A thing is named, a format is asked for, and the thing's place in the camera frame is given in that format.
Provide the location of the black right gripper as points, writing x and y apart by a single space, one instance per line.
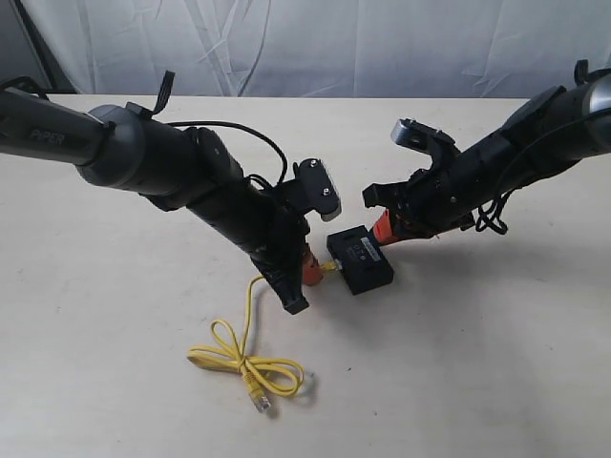
471 192

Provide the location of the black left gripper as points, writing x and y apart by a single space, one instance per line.
268 232

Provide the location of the black network switch box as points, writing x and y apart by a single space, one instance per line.
361 262

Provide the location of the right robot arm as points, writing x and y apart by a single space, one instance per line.
549 134

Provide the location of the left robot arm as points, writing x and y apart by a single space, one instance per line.
124 148

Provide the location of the white backdrop curtain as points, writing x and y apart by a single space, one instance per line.
304 48

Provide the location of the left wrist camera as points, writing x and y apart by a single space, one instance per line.
312 189

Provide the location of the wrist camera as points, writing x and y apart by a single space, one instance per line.
439 146
312 189

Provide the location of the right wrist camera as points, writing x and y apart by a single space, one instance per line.
439 146

